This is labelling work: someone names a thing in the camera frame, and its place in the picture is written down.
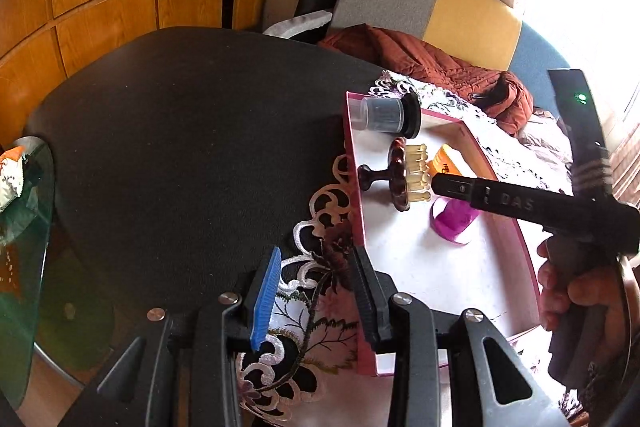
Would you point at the dark jar with black lid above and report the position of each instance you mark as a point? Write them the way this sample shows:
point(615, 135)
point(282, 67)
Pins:
point(382, 116)

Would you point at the pink-rimmed white tray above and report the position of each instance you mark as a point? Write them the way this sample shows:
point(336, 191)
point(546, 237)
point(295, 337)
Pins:
point(425, 272)

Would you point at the orange plastic clip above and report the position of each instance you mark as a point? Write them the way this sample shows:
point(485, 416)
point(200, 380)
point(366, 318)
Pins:
point(442, 162)

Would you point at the brown scalp massager comb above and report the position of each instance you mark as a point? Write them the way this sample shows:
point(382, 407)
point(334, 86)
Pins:
point(400, 177)

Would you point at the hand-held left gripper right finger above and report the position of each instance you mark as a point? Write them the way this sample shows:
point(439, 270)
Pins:
point(367, 302)

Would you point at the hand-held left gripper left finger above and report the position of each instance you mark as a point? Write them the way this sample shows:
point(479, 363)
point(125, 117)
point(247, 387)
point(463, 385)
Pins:
point(264, 302)

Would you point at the person's dark patterned clothing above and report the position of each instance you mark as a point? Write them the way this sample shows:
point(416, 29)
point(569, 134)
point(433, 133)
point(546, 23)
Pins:
point(615, 399)

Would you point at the white orange snack bag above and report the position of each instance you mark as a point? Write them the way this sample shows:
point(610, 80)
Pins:
point(10, 179)

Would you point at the white floral tablecloth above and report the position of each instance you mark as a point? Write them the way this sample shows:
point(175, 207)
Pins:
point(320, 322)

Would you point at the rust brown quilted jacket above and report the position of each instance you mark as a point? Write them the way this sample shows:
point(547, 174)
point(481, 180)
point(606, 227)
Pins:
point(425, 62)

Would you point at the person's right hand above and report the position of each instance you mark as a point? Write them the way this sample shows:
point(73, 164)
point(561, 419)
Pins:
point(595, 292)

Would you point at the white padded armrest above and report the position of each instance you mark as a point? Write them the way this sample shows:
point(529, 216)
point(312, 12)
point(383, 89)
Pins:
point(295, 24)

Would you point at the magenta plastic bottle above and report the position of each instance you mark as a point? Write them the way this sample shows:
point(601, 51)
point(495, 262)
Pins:
point(450, 222)

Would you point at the pale pink quilt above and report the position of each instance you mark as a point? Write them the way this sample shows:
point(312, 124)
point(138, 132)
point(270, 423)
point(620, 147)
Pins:
point(545, 147)

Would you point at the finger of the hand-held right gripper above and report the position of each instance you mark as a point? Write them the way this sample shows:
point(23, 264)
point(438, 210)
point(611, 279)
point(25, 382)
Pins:
point(455, 187)

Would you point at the green glass side table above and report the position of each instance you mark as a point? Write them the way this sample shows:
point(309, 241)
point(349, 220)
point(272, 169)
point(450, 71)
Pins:
point(25, 267)

